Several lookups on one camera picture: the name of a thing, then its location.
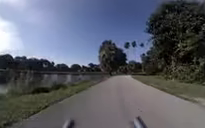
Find large dark green tree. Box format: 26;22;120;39
98;39;128;74

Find tall palm trees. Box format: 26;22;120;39
123;40;146;64

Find grey asphalt path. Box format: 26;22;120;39
7;74;205;128

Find robot's own part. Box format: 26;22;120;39
133;115;148;128
62;118;76;128

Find distant row of trees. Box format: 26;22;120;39
0;50;103;73

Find grass strip under trees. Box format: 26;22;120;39
131;74;205;110

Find dense trees and bushes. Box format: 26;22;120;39
128;0;205;84

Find grass verge with reeds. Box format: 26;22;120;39
0;75;110;128

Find pond water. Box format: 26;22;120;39
0;70;106;96

